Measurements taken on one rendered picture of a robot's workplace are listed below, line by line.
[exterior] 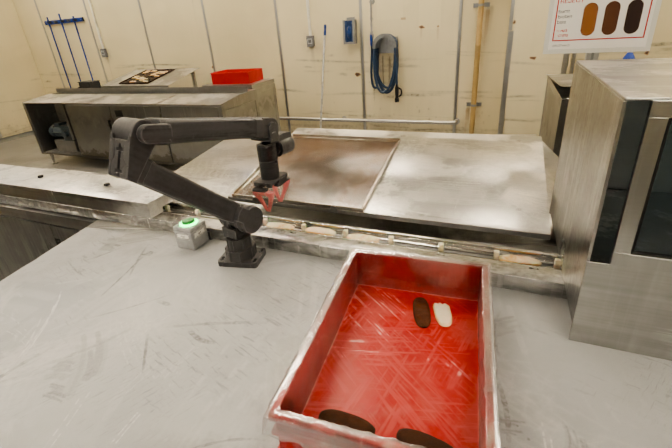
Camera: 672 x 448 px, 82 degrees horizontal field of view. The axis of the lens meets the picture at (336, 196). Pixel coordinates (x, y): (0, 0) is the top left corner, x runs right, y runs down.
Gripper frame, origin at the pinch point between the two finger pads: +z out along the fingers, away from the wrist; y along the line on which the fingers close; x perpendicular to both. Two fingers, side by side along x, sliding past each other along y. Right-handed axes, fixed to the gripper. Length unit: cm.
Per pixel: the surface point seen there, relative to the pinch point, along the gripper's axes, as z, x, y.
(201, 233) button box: 7.1, 20.5, -12.1
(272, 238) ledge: 7.0, -3.4, -8.8
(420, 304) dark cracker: 10, -50, -22
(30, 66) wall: -17, 699, 363
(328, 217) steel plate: 11.0, -11.2, 15.3
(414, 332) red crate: 11, -50, -30
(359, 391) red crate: 11, -44, -48
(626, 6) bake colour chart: -49, -99, 78
